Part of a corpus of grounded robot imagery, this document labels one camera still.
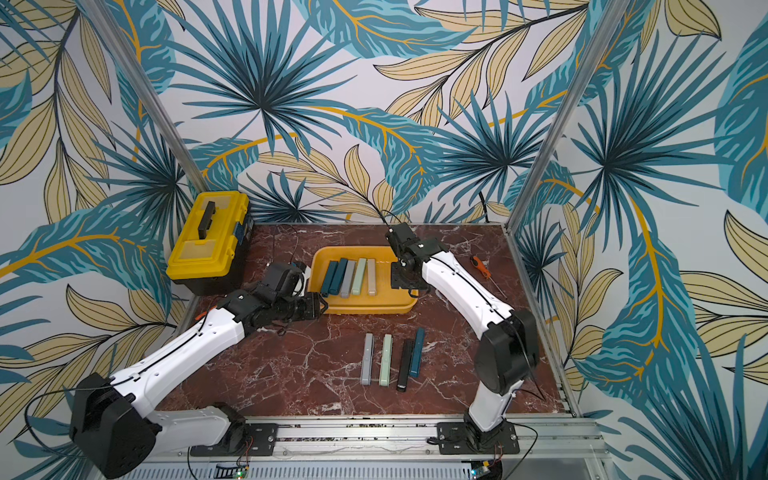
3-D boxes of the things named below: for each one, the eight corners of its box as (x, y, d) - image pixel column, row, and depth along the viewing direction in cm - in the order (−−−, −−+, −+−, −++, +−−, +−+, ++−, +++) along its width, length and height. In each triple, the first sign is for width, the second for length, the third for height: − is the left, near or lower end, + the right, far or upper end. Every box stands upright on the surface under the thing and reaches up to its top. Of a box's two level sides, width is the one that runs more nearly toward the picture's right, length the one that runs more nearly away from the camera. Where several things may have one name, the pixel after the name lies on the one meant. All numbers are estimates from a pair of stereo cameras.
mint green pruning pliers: (378, 386, 83) (378, 383, 81) (383, 336, 92) (383, 333, 90) (390, 387, 83) (390, 385, 81) (394, 337, 92) (394, 334, 90)
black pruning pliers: (395, 391, 83) (395, 388, 81) (403, 341, 92) (403, 337, 90) (407, 393, 83) (408, 391, 80) (414, 343, 92) (415, 339, 89)
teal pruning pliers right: (408, 376, 85) (409, 373, 83) (415, 330, 94) (416, 326, 92) (419, 378, 85) (420, 375, 83) (425, 332, 94) (426, 328, 91)
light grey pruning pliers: (361, 385, 83) (360, 383, 81) (363, 336, 92) (363, 333, 90) (373, 385, 83) (373, 383, 81) (374, 336, 92) (374, 333, 90)
